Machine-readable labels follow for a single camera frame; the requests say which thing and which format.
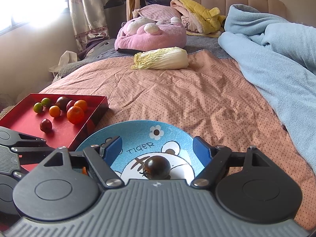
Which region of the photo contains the blue tiger bowl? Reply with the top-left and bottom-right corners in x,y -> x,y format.
76,120 -> 204,184

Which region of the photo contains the white tote bag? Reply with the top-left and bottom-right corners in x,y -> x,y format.
48,50 -> 78,82

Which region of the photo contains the yellow-orange kumquat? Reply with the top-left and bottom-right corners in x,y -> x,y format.
49,105 -> 61,118

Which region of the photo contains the dark red plum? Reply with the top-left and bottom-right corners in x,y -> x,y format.
40,118 -> 53,133

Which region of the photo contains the small orange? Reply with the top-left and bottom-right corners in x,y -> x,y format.
74,100 -> 88,111

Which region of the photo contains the green fruit back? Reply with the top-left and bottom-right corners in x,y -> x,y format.
41,97 -> 51,108

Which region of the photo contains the pink plush toy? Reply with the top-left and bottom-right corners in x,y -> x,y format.
115,4 -> 186,52

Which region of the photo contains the large orange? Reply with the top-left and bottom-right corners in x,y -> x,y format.
66,106 -> 85,125

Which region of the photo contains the floral curtain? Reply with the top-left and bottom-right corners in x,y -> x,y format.
69,0 -> 109,52

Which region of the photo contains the dark brown tomato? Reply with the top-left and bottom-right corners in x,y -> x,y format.
55,96 -> 70,111

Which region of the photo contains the grey shark plush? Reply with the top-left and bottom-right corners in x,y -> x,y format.
59,39 -> 132,79

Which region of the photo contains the green fruit front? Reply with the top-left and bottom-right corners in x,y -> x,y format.
33,102 -> 43,113

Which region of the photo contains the red plum with stem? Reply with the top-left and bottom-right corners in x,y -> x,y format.
66,100 -> 75,111

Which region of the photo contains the green fruit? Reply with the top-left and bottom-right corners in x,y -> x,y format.
33,102 -> 43,113
41,97 -> 51,108

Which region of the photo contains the yellow plush blanket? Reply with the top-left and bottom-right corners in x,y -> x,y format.
170,0 -> 226,38

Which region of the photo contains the light blue blanket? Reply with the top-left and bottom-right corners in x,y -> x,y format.
218,4 -> 315,169

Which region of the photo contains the red tray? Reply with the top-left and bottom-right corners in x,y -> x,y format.
0,92 -> 109,173

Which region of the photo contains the napa cabbage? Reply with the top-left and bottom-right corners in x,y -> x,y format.
131,47 -> 189,70

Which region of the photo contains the pink dotted bedspread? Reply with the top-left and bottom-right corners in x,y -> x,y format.
44,50 -> 315,230

